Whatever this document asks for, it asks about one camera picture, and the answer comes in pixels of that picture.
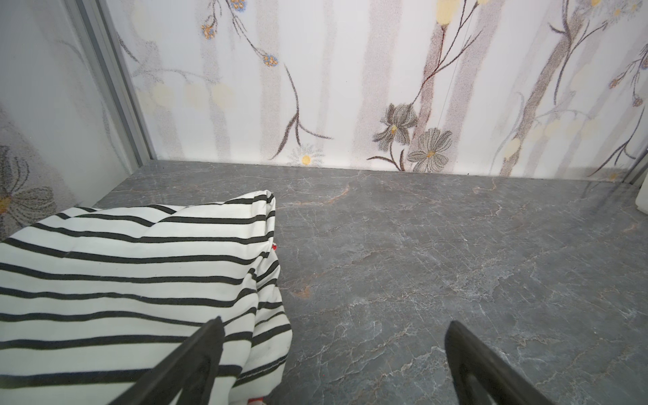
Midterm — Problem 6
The black white striped tank top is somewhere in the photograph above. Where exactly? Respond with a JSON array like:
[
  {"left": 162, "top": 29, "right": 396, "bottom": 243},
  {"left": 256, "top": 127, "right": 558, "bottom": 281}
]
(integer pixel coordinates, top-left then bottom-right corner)
[{"left": 1, "top": 190, "right": 293, "bottom": 404}]

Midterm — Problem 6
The white plastic laundry basket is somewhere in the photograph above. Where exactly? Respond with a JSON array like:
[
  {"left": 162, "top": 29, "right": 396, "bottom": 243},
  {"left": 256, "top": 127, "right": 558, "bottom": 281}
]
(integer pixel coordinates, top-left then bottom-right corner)
[{"left": 634, "top": 171, "right": 648, "bottom": 214}]

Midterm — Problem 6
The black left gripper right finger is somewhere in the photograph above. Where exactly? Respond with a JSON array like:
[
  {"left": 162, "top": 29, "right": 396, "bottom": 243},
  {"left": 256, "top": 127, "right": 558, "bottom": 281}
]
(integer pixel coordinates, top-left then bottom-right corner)
[{"left": 445, "top": 321, "right": 551, "bottom": 405}]

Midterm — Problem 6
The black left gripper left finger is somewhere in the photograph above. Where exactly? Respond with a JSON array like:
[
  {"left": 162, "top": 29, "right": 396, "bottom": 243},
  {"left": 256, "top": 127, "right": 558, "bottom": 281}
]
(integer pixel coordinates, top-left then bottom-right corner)
[{"left": 112, "top": 317, "right": 224, "bottom": 404}]

